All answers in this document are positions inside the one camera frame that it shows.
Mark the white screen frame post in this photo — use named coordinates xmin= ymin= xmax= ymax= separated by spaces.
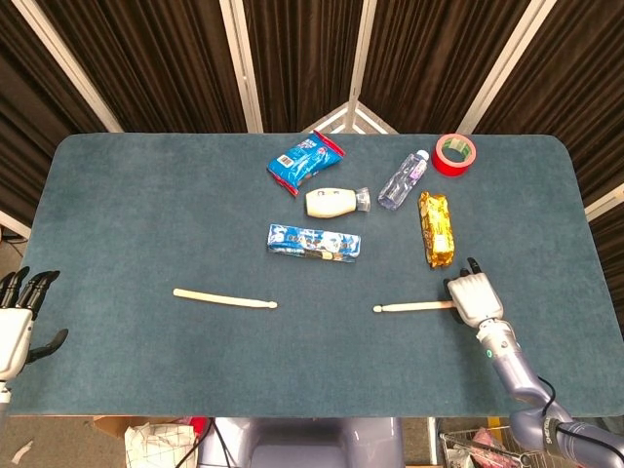
xmin=584 ymin=182 xmax=624 ymax=221
xmin=456 ymin=0 xmax=558 ymax=135
xmin=0 ymin=209 xmax=31 ymax=240
xmin=344 ymin=0 xmax=379 ymax=134
xmin=12 ymin=0 xmax=124 ymax=134
xmin=217 ymin=0 xmax=265 ymax=134

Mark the wooden drumstick with black ring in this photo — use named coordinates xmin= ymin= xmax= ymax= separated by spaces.
xmin=372 ymin=300 xmax=455 ymax=314

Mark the black velcro strap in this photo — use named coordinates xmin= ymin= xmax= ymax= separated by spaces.
xmin=540 ymin=416 xmax=562 ymax=448

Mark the gold foil snack pack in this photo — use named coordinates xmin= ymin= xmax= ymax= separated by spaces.
xmin=416 ymin=190 xmax=455 ymax=269

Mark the red tape roll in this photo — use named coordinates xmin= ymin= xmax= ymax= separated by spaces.
xmin=431 ymin=133 xmax=479 ymax=178

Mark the white checked bag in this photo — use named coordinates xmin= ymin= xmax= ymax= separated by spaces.
xmin=124 ymin=422 xmax=199 ymax=468

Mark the white screen base frame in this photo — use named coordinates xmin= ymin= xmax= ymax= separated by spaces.
xmin=301 ymin=99 xmax=399 ymax=136

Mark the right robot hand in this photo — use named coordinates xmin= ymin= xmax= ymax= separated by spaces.
xmin=442 ymin=256 xmax=505 ymax=329

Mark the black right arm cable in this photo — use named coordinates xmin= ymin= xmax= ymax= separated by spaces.
xmin=535 ymin=374 xmax=624 ymax=449

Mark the clear plastic water bottle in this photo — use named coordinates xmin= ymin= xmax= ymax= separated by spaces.
xmin=377 ymin=149 xmax=431 ymax=212

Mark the white bottle with grey cap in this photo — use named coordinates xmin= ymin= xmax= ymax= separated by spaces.
xmin=304 ymin=186 xmax=372 ymax=218

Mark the brown cardboard box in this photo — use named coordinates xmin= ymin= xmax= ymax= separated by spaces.
xmin=92 ymin=415 xmax=196 ymax=440

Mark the plain wooden drumstick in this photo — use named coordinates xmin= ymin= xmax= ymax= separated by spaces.
xmin=173 ymin=288 xmax=279 ymax=310

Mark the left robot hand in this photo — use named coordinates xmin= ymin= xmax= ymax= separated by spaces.
xmin=0 ymin=266 xmax=69 ymax=382

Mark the lavender robot torso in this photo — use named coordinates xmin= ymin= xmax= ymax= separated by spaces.
xmin=197 ymin=416 xmax=406 ymax=468

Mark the blue Oreo cookie box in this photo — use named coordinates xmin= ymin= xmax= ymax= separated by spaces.
xmin=266 ymin=223 xmax=363 ymax=264

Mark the black torso cable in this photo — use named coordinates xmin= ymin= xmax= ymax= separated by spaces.
xmin=175 ymin=417 xmax=231 ymax=468

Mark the wire basket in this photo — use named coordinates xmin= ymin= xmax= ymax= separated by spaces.
xmin=438 ymin=421 xmax=542 ymax=468

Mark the blue snack bag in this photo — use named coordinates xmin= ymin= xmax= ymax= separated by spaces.
xmin=265 ymin=129 xmax=347 ymax=198

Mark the teal table mat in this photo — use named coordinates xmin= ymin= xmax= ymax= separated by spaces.
xmin=7 ymin=132 xmax=624 ymax=419

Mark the dark brown curtain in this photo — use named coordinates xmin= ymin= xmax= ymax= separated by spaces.
xmin=0 ymin=0 xmax=624 ymax=308

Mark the pink item in basket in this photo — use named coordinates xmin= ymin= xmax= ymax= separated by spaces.
xmin=470 ymin=427 xmax=513 ymax=454

